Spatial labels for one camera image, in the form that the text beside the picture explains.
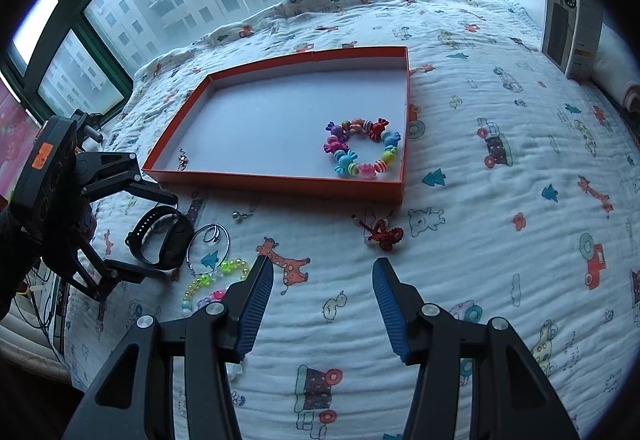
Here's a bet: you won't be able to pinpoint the white product box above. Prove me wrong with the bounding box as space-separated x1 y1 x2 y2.
541 0 605 81

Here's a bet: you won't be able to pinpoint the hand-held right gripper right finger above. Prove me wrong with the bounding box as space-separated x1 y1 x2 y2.
372 257 581 440

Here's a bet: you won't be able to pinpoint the red knot charm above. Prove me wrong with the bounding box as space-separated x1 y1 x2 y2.
352 215 405 252

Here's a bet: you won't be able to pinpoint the black smart watch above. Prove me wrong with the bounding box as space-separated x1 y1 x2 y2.
125 204 195 268

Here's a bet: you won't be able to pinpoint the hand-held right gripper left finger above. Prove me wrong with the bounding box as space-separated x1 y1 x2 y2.
62 255 275 440

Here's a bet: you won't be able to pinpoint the silver hoop earring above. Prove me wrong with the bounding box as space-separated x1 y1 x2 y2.
186 235 223 277
190 223 232 267

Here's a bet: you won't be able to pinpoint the colourful candy bead bracelet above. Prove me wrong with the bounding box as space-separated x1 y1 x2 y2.
323 117 402 181

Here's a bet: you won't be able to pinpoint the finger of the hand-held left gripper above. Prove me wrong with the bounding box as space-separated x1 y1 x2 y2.
75 151 179 207
64 243 176 305

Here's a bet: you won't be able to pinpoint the pastel bead bracelet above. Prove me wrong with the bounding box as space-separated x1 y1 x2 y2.
181 259 251 316

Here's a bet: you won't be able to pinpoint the pink printed curtain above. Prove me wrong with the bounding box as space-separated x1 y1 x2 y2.
0 75 45 201

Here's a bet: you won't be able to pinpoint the orange shallow cardboard box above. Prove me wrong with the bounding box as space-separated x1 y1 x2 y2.
141 46 411 206

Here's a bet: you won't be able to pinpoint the white printed blanket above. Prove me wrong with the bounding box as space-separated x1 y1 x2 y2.
65 0 640 440

